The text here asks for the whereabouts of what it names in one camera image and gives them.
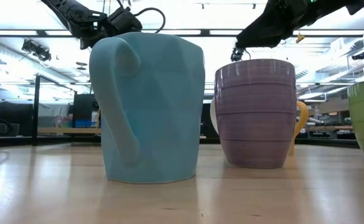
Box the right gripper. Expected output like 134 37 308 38
236 0 318 49

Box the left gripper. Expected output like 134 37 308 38
106 6 144 35

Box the light blue faceted mug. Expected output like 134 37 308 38
88 32 206 184

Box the yellow mug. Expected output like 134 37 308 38
289 101 310 156

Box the purple ribbed mug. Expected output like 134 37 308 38
210 58 297 169

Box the green mug white handle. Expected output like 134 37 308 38
347 81 364 161

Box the black ceiling-mounted device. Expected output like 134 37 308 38
21 39 52 62
230 46 251 63

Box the black rectangular panel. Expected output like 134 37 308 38
73 93 99 128

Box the wooden workbench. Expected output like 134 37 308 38
306 124 353 133

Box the black partition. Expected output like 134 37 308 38
0 101 35 138

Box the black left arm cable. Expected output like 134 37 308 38
133 6 167 34

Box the wooden mug shelf black frame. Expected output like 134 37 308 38
32 74 102 147

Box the black table frame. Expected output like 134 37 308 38
0 135 362 149

